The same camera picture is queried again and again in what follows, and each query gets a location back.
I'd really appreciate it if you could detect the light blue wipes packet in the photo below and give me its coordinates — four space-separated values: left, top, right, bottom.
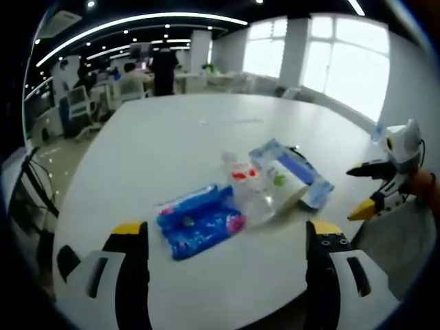
248 137 336 210

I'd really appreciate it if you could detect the white roll green print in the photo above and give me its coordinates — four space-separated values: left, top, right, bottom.
263 159 309 214

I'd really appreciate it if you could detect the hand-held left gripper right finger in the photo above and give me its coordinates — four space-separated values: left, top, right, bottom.
305 219 402 330

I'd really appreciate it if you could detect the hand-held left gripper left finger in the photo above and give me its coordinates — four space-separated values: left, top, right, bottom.
56 221 153 330

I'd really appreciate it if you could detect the blue patterned plastic packet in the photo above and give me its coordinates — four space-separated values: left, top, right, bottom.
155 184 247 261

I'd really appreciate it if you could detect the white table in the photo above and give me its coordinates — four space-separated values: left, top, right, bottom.
54 92 396 330

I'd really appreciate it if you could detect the white office chair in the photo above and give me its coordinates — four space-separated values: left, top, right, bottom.
67 85 102 138

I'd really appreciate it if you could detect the black stand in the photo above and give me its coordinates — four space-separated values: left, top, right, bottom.
10 146 60 241

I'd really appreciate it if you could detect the clear plastic bottle red label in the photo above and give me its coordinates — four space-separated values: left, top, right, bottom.
220 151 276 228

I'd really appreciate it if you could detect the black cable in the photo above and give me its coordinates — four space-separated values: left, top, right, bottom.
417 137 427 169

